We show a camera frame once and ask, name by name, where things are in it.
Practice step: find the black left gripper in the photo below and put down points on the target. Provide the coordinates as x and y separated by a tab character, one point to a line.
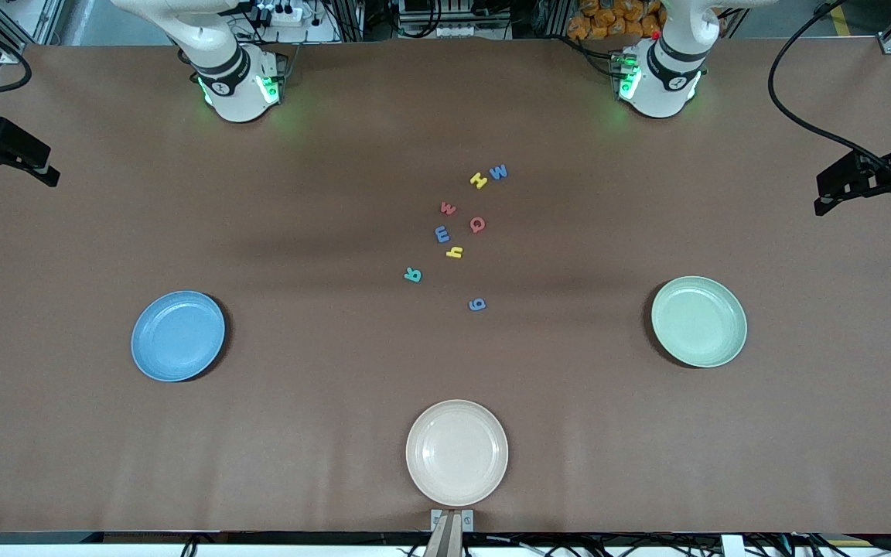
889	167

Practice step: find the blue foam uppercase M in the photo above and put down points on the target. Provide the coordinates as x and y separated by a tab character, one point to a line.
498	172

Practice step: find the yellow foam letter H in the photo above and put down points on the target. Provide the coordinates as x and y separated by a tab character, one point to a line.
479	180

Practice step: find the blue foam letter g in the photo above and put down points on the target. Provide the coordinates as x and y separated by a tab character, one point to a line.
477	304

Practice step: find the pink foam letter w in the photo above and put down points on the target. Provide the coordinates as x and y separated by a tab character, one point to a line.
448	207

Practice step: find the blue foam lowercase m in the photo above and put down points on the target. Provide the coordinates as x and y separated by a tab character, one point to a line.
442	234

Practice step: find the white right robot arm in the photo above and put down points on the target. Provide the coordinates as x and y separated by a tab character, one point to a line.
233	93

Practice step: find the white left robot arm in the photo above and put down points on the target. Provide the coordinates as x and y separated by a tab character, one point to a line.
666	85

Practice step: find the green plate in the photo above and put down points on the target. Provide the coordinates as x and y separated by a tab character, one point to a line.
698	321

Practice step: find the blue plate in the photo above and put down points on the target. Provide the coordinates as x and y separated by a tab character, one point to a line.
178	336

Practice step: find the yellow foam lowercase h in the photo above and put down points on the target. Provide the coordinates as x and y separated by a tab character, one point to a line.
455	252

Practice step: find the beige plate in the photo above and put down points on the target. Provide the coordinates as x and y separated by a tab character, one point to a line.
456	452

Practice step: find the orange snack bag pile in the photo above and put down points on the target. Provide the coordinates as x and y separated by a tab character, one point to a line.
616	19

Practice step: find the white power strip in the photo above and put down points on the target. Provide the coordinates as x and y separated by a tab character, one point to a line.
285	14

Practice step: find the red foam letter Q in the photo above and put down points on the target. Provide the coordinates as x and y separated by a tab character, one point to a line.
473	225

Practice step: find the teal foam letter R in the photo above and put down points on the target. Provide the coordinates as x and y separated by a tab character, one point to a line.
413	274

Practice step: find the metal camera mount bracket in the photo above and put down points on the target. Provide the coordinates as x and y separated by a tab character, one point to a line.
452	534

